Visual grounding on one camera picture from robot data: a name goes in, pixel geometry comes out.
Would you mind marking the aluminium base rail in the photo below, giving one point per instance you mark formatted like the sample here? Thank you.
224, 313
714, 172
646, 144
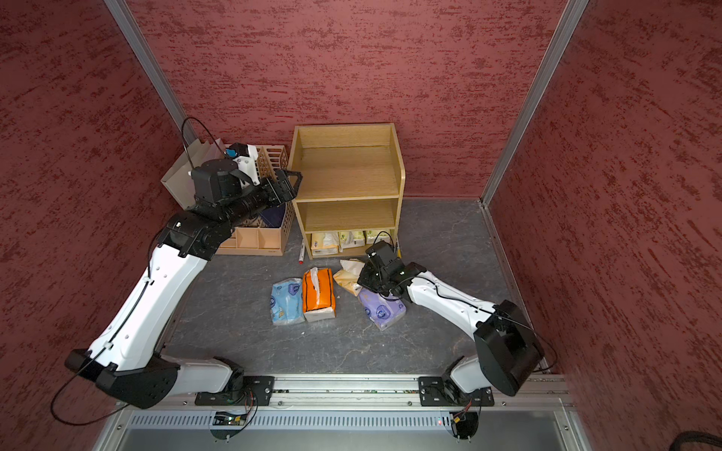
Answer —
357, 412

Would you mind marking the wooden lattice file organizer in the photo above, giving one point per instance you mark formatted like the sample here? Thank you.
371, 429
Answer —
252, 238

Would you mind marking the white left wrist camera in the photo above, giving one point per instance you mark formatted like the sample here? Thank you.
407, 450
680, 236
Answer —
245, 157

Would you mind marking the orange tissue pack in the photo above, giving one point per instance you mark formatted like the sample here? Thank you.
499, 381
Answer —
319, 301

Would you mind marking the yellow white tissue pack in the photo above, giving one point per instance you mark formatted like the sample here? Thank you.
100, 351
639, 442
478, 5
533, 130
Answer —
324, 244

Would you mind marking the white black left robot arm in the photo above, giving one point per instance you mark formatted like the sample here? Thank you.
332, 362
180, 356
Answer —
124, 361

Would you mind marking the wooden shelf unit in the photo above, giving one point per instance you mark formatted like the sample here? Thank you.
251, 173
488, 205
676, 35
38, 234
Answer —
353, 180

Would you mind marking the red white marker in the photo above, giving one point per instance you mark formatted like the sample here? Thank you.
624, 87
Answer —
302, 254

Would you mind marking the beige paper folders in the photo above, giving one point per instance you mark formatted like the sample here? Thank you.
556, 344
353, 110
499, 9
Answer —
177, 180

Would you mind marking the blue tissue pack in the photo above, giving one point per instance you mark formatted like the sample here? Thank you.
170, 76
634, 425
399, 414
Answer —
287, 302

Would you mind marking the dark blue book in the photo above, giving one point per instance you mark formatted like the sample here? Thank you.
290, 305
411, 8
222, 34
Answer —
273, 218

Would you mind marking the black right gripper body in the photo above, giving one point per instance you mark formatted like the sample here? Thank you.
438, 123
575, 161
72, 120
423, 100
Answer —
374, 280

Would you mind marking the purple tissue pack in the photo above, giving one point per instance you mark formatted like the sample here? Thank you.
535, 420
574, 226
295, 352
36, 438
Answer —
382, 312

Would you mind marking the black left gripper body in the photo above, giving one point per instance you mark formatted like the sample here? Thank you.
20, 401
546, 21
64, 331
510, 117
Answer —
268, 195

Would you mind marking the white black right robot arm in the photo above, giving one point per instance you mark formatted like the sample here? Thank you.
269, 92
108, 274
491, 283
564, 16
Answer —
507, 348

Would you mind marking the beige tissue pack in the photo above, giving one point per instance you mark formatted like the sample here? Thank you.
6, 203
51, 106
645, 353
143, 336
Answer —
347, 277

